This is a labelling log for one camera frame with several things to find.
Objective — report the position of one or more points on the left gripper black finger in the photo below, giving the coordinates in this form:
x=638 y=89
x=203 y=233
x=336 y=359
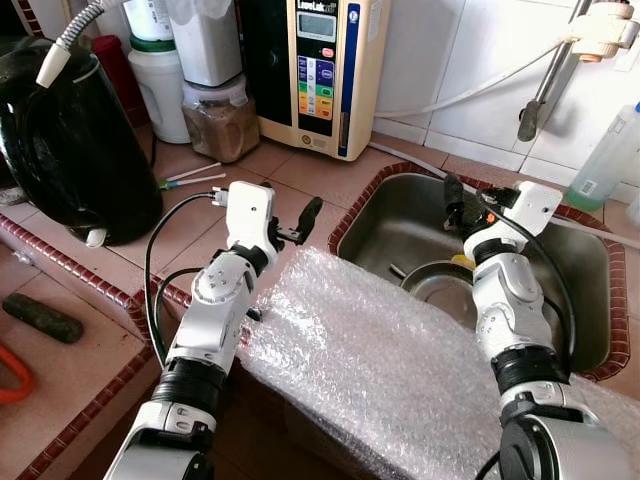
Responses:
x=309 y=220

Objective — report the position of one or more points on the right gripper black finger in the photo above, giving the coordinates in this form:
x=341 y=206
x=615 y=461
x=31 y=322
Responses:
x=455 y=200

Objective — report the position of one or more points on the stainless steel bowl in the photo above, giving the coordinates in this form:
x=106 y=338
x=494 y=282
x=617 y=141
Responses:
x=440 y=285

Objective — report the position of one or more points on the metal spoon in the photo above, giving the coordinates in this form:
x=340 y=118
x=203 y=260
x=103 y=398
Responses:
x=399 y=272

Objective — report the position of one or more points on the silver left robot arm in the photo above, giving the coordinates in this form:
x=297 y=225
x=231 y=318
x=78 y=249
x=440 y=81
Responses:
x=215 y=310

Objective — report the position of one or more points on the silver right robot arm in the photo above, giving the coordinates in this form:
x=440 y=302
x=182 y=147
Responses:
x=510 y=300

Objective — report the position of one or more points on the stainless steel sink basin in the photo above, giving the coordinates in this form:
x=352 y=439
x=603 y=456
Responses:
x=400 y=220

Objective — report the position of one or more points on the white stick green tip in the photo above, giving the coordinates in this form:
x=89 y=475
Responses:
x=191 y=173
x=192 y=182

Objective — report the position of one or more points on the clear jar brown powder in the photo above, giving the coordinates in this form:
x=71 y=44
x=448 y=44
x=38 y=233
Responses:
x=220 y=130

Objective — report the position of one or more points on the clear soap bottle blue cap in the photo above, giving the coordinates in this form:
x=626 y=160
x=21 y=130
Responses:
x=600 y=170

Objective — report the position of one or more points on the beige water ionizer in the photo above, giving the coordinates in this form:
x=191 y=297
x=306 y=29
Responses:
x=335 y=80

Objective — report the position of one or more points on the clear bubble wrap sheet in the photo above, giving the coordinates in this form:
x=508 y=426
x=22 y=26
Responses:
x=370 y=370

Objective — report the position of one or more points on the white jar green lid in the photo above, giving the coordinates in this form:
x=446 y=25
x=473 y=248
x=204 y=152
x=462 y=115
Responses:
x=160 y=95

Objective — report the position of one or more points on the beige tap diverter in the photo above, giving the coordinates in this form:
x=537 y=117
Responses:
x=600 y=32

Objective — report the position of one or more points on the black kettle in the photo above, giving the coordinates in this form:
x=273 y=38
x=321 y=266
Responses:
x=80 y=150

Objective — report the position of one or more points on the red container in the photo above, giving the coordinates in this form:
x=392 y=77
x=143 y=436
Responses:
x=110 y=70

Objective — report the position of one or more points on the white labelled bottle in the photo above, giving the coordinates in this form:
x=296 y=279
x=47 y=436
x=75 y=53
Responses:
x=150 y=20

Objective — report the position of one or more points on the dark green cucumber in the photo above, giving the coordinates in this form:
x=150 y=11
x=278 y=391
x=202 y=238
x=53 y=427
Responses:
x=42 y=318

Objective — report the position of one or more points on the orange plastic hanger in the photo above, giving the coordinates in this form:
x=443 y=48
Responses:
x=22 y=385

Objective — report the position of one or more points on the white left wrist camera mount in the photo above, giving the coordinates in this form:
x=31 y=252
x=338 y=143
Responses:
x=250 y=215

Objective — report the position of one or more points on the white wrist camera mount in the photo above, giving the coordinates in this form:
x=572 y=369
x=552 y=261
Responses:
x=530 y=205
x=250 y=215

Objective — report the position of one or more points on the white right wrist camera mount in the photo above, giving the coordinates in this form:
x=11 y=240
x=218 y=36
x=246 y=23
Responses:
x=530 y=205

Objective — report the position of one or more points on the chrome wall tap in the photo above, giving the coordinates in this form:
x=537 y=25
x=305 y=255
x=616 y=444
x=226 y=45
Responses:
x=540 y=100

